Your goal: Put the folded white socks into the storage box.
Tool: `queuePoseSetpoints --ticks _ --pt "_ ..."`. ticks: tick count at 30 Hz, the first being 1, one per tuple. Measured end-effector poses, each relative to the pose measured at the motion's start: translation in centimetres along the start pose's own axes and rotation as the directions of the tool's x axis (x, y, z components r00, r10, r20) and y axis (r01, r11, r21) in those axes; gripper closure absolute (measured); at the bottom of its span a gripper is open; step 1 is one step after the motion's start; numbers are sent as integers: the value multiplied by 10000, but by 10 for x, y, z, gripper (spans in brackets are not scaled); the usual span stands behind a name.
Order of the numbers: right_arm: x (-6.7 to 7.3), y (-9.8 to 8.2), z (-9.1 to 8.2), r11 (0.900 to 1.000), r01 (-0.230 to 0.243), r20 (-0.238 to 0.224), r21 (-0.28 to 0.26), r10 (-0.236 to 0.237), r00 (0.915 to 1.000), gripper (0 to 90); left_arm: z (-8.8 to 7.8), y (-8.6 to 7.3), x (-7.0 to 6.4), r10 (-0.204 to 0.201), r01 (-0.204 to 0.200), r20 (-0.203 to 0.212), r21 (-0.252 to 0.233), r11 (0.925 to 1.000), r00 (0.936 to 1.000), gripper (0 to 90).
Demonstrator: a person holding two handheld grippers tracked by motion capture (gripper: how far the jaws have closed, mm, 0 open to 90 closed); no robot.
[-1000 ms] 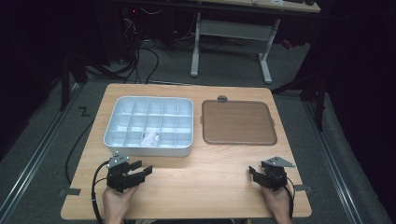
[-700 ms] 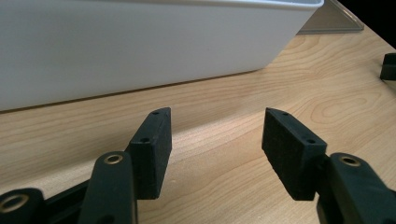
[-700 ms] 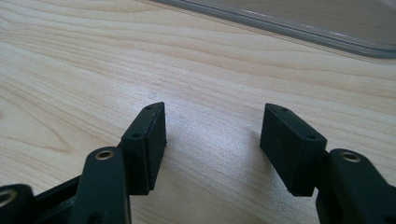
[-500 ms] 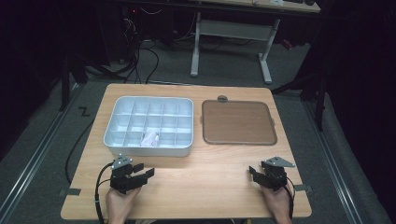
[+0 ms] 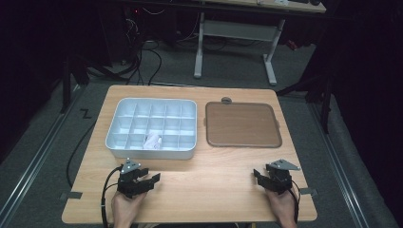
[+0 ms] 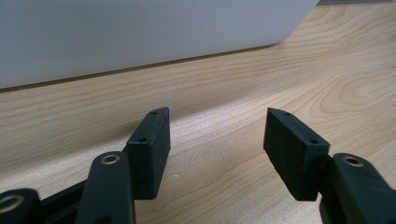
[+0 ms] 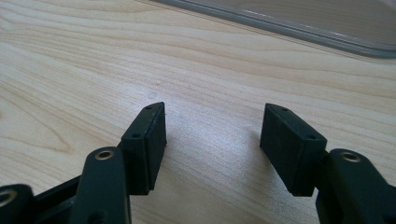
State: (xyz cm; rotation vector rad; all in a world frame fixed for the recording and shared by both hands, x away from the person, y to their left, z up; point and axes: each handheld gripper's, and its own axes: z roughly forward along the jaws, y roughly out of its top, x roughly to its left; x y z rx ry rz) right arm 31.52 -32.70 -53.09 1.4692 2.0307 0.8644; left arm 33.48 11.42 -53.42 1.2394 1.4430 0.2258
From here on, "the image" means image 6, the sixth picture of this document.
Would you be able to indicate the white divided storage box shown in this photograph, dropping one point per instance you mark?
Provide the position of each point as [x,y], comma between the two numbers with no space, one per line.
[140,37]

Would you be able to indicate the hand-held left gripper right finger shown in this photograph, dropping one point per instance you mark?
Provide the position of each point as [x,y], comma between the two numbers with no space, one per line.
[292,155]

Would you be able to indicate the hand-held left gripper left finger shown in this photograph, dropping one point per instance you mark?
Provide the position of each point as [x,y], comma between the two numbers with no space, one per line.
[152,155]

